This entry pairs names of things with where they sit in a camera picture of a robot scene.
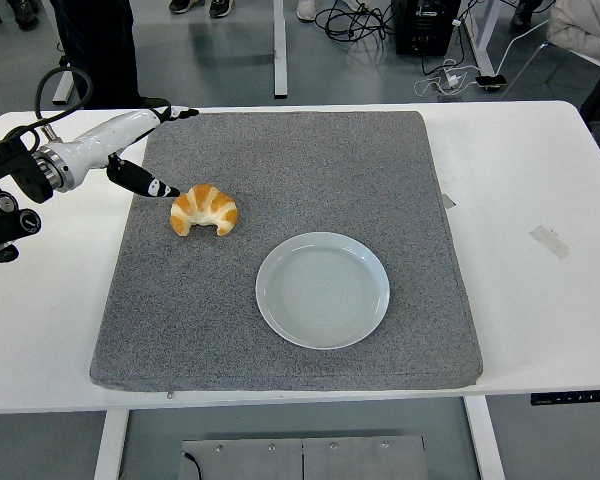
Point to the black computer case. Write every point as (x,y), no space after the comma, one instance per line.
(425,27)

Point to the black phone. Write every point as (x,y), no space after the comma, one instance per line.
(490,81)

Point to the grey metal plate with screws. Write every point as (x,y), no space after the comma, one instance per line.
(305,462)

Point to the pale blue round plate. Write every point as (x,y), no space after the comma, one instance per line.
(322,292)

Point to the grey chair leg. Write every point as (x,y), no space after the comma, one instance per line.
(525,70)

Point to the green shoe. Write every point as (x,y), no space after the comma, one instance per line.
(152,101)

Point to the black table control panel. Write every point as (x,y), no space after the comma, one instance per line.
(575,397)

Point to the white desk leg with foot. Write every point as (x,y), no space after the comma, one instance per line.
(279,50)

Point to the white slanted desk leg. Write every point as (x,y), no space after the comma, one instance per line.
(482,45)

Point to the person's legs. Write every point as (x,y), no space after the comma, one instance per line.
(105,50)

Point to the white shoe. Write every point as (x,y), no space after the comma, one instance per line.
(306,9)

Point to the clear tape strip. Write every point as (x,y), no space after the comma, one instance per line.
(549,241)

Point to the grey fabric mat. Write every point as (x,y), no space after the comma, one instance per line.
(305,175)

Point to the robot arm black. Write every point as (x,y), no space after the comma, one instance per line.
(5,165)

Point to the croissant bread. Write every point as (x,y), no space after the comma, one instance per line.
(205,205)

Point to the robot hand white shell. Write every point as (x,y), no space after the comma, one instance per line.
(100,140)

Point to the dark shoe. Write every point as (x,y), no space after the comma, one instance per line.
(221,7)
(186,6)

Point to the grey mat tag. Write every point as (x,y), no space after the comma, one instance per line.
(448,200)

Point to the beige padded jacket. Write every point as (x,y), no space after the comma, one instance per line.
(585,27)

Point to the white table leg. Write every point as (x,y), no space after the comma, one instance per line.
(111,445)
(482,440)

